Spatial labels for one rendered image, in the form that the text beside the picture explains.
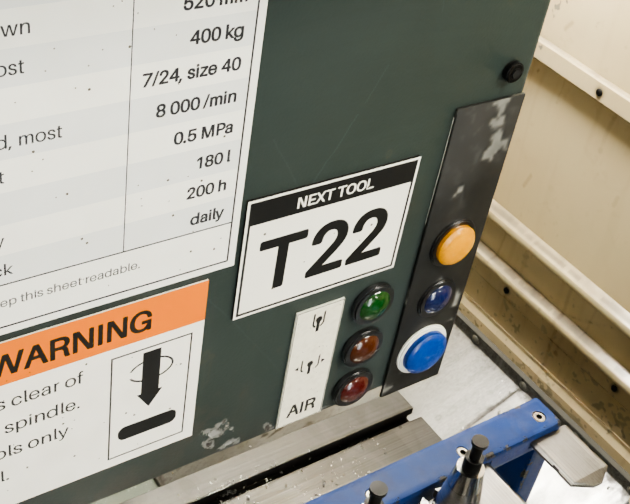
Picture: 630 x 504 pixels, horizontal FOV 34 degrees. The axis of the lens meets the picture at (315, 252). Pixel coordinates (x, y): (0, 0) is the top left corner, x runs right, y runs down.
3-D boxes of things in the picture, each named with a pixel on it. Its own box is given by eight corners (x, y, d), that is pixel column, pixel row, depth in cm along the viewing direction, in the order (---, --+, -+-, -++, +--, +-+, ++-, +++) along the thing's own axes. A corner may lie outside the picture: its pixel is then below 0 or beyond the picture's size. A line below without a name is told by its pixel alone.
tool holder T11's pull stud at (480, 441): (469, 456, 92) (479, 430, 89) (484, 469, 91) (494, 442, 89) (457, 465, 91) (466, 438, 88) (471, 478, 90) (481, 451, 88)
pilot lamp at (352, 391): (368, 398, 60) (375, 372, 59) (337, 411, 59) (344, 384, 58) (362, 392, 60) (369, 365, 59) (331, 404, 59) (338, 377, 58)
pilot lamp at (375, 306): (389, 317, 56) (397, 287, 55) (357, 329, 55) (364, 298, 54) (383, 311, 57) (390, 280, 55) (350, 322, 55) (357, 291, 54)
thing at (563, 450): (614, 477, 104) (617, 472, 103) (578, 497, 101) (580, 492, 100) (566, 429, 108) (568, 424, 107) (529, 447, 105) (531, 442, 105)
